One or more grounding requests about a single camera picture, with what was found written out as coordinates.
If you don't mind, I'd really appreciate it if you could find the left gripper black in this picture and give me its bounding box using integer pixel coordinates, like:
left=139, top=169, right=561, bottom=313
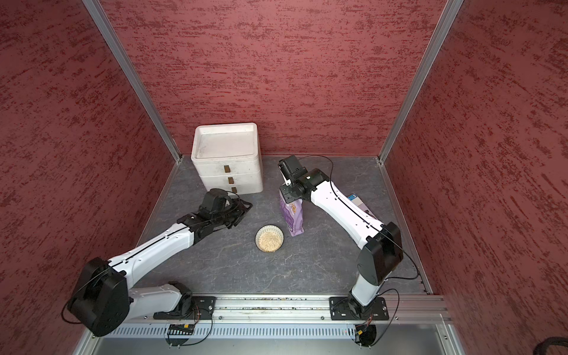
left=212, top=197, right=254, bottom=228

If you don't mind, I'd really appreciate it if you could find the purple oats bag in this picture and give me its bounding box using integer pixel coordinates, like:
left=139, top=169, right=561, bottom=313
left=280, top=193, right=304, bottom=237

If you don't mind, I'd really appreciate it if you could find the green patterned breakfast bowl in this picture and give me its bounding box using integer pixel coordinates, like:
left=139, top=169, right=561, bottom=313
left=254, top=225, right=284, bottom=253

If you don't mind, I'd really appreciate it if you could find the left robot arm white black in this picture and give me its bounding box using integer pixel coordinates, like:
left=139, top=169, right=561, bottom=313
left=62, top=189, right=253, bottom=337

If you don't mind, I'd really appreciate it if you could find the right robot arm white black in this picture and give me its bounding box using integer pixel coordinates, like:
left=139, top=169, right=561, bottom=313
left=278, top=155, right=404, bottom=318

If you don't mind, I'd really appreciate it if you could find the white three-drawer storage box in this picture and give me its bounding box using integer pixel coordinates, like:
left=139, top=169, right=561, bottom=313
left=191, top=123, right=263, bottom=195

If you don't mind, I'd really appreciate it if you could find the dog book Why Dogs Bark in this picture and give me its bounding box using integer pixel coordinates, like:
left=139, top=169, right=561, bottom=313
left=348, top=193, right=377, bottom=220

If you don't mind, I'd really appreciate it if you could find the left controller board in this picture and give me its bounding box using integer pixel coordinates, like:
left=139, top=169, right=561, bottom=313
left=167, top=324, right=195, bottom=336

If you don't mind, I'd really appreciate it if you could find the controller board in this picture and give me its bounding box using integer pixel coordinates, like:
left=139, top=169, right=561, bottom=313
left=167, top=324, right=195, bottom=336
left=353, top=324, right=377, bottom=348

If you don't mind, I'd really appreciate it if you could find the right controller board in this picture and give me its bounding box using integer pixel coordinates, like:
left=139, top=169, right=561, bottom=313
left=353, top=324, right=377, bottom=348

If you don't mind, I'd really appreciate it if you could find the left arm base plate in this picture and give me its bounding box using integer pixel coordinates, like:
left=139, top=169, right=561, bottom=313
left=153, top=296, right=217, bottom=322

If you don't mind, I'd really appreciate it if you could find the aluminium mounting rail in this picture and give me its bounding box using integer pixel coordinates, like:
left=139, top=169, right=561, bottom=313
left=90, top=292, right=454, bottom=324

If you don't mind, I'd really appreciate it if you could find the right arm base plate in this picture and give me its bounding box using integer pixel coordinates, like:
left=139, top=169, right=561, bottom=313
left=328, top=296, right=390, bottom=321

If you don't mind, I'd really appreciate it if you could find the perforated cable duct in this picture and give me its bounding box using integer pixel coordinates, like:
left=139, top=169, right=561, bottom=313
left=106, top=323, right=355, bottom=341

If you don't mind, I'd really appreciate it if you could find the right corner aluminium post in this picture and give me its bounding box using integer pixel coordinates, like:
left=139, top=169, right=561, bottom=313
left=378, top=0, right=464, bottom=165

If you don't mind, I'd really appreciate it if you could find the corner aluminium post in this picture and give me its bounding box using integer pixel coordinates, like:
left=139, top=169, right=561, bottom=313
left=378, top=0, right=464, bottom=165
left=82, top=0, right=183, bottom=164

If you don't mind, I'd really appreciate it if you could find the left corner aluminium post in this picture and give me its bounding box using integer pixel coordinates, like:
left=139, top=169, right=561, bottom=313
left=82, top=0, right=183, bottom=164

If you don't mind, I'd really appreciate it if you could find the black cable bottom right corner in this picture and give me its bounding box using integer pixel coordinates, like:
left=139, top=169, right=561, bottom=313
left=532, top=336, right=568, bottom=355

